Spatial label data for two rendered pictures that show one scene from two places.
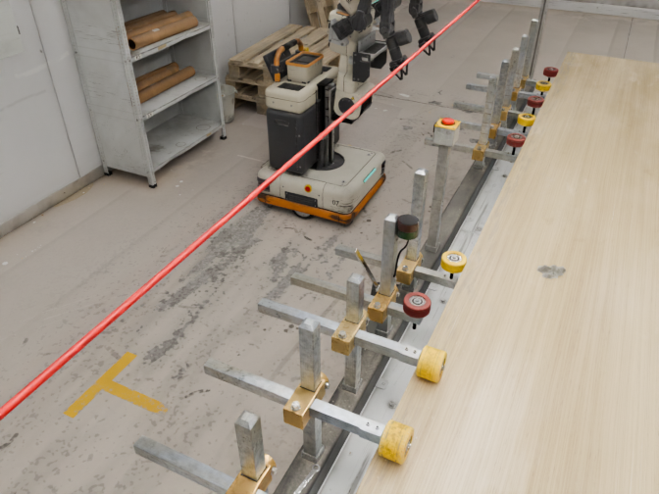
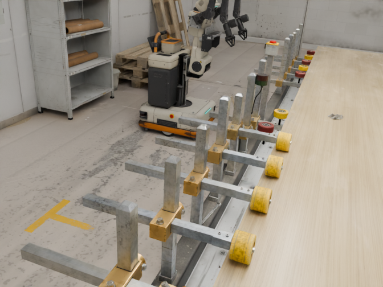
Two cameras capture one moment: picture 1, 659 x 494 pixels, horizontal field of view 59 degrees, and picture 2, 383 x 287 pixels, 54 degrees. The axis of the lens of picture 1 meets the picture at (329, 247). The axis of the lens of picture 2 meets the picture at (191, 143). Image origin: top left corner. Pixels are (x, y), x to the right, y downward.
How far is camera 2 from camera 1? 0.68 m
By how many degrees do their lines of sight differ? 12
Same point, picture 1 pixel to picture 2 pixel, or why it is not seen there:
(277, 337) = (159, 192)
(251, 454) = (203, 150)
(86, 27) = (40, 18)
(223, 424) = not seen: hidden behind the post
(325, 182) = (182, 112)
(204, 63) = (104, 50)
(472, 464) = (316, 179)
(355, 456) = (236, 208)
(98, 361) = (45, 204)
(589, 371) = (368, 150)
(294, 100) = (166, 61)
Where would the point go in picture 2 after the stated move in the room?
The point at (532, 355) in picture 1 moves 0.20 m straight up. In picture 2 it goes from (335, 144) to (346, 103)
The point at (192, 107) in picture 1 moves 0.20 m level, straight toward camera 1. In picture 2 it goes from (93, 78) to (95, 82)
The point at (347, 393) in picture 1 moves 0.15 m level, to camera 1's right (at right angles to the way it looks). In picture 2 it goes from (228, 176) to (258, 176)
